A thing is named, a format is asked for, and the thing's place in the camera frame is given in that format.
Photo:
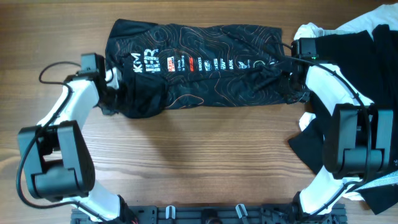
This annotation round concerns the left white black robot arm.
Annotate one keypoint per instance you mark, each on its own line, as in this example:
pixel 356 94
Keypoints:
pixel 56 168

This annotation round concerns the white garment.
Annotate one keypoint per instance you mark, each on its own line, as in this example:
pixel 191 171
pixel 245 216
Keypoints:
pixel 385 14

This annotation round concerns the black orange printed cycling jersey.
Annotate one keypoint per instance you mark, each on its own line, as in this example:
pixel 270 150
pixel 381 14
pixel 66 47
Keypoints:
pixel 171 66

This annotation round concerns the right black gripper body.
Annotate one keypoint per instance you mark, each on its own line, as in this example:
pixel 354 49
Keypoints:
pixel 293 88

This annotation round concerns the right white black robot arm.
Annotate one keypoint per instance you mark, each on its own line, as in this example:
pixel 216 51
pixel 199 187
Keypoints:
pixel 344 147

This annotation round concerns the black garment pile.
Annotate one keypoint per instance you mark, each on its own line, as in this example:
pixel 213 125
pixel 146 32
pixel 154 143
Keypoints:
pixel 368 60

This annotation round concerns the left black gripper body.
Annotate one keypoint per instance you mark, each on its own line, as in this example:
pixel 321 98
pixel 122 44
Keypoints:
pixel 113 104

